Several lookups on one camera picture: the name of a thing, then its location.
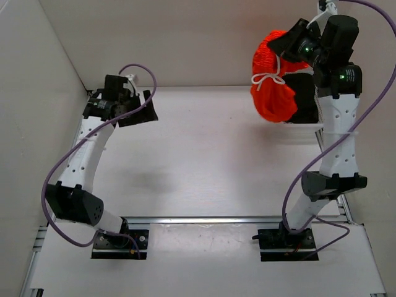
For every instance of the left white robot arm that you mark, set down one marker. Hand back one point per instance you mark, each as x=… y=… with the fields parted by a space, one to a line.
x=71 y=198

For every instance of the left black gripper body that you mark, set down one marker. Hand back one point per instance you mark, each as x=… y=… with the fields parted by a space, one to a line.
x=130 y=103

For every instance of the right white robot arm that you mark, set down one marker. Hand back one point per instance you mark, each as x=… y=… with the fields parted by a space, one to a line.
x=339 y=85

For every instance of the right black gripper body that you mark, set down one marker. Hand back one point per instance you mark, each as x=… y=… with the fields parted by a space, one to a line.
x=305 y=46

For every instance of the orange shorts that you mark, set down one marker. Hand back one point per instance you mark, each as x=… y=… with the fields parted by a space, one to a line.
x=272 y=98

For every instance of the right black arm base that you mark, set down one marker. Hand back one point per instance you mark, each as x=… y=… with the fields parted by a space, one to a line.
x=277 y=245

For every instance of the white plastic basket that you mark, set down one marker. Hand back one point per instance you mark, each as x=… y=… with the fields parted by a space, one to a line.
x=299 y=134

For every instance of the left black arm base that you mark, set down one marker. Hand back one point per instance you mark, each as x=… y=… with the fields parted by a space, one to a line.
x=107 y=247

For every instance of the aluminium frame rail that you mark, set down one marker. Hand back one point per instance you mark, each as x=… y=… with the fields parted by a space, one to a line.
x=205 y=177

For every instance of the black shorts in basket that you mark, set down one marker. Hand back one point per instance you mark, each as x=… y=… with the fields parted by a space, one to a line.
x=303 y=86

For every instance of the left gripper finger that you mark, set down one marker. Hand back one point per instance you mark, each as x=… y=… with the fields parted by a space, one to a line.
x=147 y=94
x=147 y=114

